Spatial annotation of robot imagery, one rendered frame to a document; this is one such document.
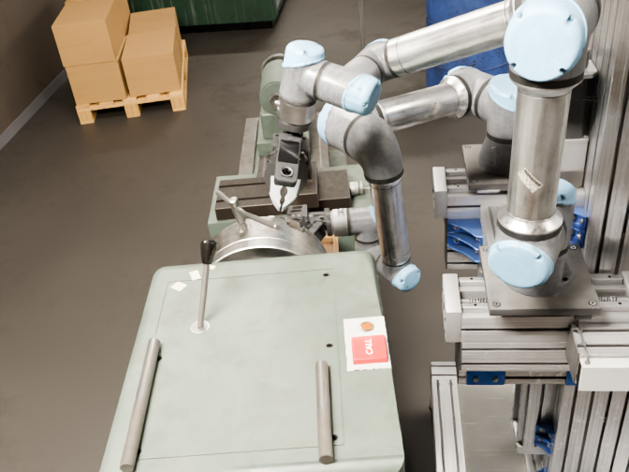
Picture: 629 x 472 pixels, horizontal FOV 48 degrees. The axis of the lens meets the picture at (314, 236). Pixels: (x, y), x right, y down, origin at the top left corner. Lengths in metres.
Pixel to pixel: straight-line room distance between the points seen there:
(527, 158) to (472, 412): 1.47
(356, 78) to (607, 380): 0.79
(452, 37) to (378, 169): 0.42
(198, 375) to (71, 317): 2.35
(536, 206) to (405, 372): 1.78
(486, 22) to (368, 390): 0.67
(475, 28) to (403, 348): 1.96
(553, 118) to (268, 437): 0.68
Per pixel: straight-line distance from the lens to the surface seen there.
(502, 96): 1.88
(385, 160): 1.65
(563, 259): 1.55
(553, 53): 1.15
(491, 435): 2.53
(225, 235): 1.69
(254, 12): 6.82
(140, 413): 1.24
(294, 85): 1.38
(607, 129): 1.60
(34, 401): 3.27
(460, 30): 1.36
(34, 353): 3.50
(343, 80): 1.35
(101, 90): 5.45
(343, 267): 1.47
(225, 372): 1.29
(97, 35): 5.30
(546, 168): 1.27
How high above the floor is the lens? 2.15
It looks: 35 degrees down
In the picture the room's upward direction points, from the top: 6 degrees counter-clockwise
